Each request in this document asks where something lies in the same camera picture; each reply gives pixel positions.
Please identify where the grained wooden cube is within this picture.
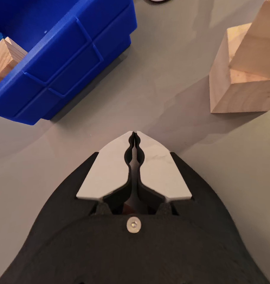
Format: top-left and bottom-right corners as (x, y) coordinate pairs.
(0, 37), (29, 88)

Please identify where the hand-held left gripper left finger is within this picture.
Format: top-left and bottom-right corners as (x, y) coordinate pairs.
(76, 131), (135, 215)

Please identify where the blue plastic bin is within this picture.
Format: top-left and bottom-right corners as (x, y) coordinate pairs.
(0, 0), (138, 126)

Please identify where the large plain wooden cube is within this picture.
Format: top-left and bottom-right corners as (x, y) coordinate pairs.
(209, 22), (270, 114)

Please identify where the medium plain wooden cube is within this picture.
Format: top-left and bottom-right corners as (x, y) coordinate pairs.
(229, 0), (270, 78)

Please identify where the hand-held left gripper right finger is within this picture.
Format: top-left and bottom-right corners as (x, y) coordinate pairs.
(135, 131), (192, 215)

